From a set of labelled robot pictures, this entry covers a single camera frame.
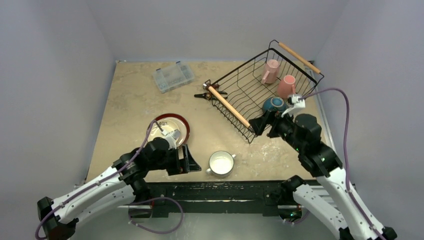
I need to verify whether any clear plastic organizer box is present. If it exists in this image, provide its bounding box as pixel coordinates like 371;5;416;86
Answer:
152;61;195;94

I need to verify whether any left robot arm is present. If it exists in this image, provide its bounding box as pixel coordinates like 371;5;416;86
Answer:
35;137;202;240

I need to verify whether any white two-handled soup cup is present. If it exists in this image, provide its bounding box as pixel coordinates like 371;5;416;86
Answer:
205;150;237;178

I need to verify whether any brown bowl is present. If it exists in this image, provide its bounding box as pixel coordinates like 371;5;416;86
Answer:
261;96;288;113

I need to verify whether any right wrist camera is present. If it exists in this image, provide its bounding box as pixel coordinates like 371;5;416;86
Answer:
281;94;306;117

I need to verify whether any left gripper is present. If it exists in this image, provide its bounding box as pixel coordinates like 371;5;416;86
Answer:
148;143;201;176

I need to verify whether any red black lacquer plate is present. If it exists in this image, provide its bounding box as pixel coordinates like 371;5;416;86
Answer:
148;113;190;148

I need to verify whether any light pink faceted mug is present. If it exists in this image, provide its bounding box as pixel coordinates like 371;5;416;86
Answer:
261;59;280;84

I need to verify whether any black wire dish rack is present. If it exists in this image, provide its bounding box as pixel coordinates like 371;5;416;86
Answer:
203;39;324;143

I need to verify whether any beige round plate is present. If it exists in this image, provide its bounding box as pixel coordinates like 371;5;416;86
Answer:
148;117;188;148

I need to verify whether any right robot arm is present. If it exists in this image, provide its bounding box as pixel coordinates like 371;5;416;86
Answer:
249;111;398;240

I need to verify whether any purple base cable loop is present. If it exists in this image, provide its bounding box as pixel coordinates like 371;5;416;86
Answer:
127;197;184;235

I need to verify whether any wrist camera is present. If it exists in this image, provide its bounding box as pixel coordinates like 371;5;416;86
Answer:
160;129;181;149
281;94;306;117

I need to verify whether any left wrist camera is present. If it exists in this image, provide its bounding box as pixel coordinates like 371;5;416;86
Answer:
160;129;181;149

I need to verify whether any salmon pink mug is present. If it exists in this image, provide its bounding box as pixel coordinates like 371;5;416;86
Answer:
276;75;296;99

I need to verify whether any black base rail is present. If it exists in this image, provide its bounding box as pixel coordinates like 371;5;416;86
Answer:
117;179;335;218

